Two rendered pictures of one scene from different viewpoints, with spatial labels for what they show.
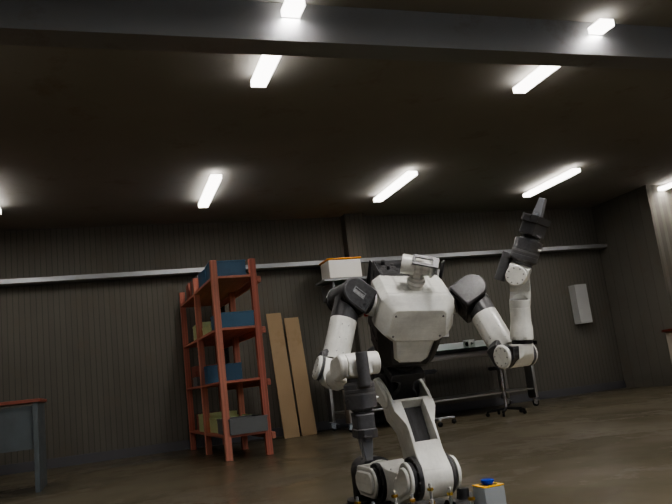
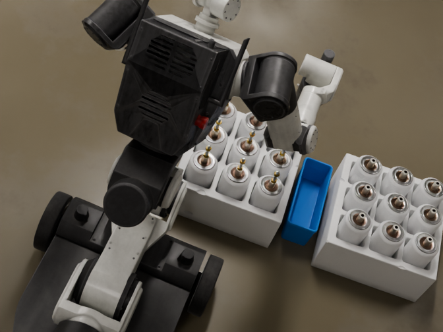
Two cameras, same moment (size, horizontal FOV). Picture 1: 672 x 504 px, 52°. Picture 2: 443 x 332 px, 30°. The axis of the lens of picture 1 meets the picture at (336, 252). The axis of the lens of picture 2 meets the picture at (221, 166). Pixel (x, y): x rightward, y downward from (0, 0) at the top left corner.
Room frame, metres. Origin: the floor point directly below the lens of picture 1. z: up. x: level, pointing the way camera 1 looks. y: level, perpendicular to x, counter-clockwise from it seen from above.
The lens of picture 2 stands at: (3.65, 0.42, 2.46)
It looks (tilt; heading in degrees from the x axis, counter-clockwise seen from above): 54 degrees down; 201
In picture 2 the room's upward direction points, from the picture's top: 21 degrees clockwise
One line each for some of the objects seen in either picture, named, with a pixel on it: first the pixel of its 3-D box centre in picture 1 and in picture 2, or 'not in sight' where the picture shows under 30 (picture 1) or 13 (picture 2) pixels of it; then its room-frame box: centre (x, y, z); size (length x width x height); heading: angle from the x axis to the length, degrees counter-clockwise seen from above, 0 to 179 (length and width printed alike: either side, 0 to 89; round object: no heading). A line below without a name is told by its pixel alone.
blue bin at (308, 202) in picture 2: not in sight; (306, 201); (1.91, 0.12, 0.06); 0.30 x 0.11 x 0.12; 22
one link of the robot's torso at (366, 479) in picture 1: (388, 478); (99, 302); (2.79, -0.10, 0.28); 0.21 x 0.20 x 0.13; 19
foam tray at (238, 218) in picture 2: not in sight; (236, 172); (2.02, -0.13, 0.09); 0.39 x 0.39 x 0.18; 21
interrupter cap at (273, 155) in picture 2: not in sight; (279, 159); (1.98, -0.02, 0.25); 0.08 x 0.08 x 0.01
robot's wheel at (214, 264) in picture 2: not in sight; (205, 285); (2.45, 0.07, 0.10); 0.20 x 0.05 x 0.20; 19
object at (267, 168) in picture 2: not in sight; (272, 173); (1.98, -0.02, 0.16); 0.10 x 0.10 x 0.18
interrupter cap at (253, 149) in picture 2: not in sight; (246, 146); (2.02, -0.13, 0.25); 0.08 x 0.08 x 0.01
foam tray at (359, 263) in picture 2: not in sight; (380, 226); (1.82, 0.38, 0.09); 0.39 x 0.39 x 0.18; 23
